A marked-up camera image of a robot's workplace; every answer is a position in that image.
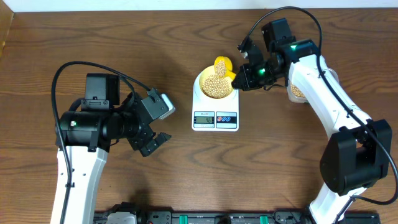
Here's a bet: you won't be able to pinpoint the clear plastic bean container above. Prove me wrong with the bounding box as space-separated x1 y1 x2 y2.
287 68 340 103

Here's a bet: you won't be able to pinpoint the yellow plastic bowl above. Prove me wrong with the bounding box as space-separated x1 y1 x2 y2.
199 65 216 93

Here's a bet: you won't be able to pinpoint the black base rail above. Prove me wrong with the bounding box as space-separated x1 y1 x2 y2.
93 202 382 224

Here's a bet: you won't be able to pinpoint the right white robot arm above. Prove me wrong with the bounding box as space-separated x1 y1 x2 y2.
232 19 396 223

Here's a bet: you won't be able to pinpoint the yellow measuring scoop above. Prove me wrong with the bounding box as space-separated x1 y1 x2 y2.
214 56 236 80

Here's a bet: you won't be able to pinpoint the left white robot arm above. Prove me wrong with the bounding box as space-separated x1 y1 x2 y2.
51 73 175 223

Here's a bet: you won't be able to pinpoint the white digital kitchen scale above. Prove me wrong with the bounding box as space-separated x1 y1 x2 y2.
192 71 239 132

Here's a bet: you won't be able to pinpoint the soybeans in container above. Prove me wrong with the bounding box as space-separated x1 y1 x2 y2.
290 83 305 98

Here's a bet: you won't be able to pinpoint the soybeans in bowl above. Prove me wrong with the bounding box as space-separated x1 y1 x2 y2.
202 75 233 99

